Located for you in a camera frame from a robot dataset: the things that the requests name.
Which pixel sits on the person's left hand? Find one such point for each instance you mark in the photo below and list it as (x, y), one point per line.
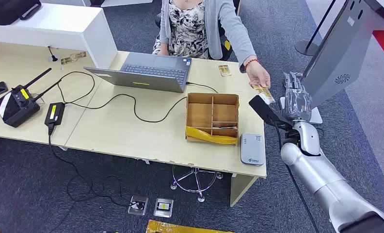
(257, 75)

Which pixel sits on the person's right hand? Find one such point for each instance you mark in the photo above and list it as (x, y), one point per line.
(163, 49)

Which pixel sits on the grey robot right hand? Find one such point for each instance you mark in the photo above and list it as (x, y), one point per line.
(298, 104)

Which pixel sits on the gold patterned ID card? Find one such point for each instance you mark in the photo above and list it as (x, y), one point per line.
(265, 94)

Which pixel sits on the divided cardboard box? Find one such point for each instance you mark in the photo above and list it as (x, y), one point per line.
(198, 115)

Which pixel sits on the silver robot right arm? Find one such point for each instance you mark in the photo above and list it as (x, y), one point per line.
(323, 180)

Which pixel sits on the person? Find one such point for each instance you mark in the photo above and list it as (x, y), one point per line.
(217, 25)

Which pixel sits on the grey card reader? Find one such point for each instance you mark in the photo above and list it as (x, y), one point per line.
(252, 149)

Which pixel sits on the grey laptop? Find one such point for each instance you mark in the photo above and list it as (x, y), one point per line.
(153, 69)

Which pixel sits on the grey kiosk stand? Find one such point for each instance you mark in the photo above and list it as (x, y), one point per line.
(339, 48)

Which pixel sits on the yellow tape strip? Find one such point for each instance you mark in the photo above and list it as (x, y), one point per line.
(208, 137)

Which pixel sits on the white desk shelf riser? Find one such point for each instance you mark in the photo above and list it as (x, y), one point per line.
(66, 29)

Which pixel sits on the beige desk leg panel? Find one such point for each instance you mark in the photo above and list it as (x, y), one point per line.
(240, 189)

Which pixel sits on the small black desk antenna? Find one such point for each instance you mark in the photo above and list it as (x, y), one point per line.
(53, 58)

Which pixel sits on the chrome stool base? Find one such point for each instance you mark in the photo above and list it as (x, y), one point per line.
(195, 185)

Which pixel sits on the black laptop power adapter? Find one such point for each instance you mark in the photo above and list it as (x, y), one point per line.
(54, 114)

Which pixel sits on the steel floor socket box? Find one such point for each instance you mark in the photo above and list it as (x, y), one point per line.
(138, 205)
(163, 207)

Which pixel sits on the black remote controller with antennas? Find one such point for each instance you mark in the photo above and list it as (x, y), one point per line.
(17, 109)

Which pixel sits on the black bag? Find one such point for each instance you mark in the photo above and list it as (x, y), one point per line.
(5, 11)

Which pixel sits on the yellow taped cardboard sheet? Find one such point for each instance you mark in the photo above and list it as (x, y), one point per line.
(179, 228)

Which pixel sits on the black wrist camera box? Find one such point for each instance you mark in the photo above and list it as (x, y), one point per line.
(266, 112)

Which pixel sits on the black stanchion post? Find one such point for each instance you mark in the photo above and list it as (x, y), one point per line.
(304, 48)

